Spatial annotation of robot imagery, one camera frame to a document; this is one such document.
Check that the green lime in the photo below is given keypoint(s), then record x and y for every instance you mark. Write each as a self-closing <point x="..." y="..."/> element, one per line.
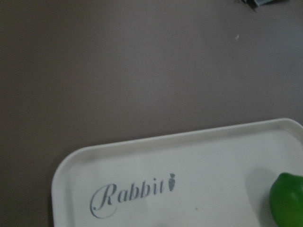
<point x="286" y="200"/>

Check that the white rabbit tray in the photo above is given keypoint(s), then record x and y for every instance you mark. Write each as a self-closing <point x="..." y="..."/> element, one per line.
<point x="210" y="178"/>

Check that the grey folded cloth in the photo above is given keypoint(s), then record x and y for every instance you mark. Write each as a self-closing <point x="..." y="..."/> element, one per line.
<point x="258" y="3"/>

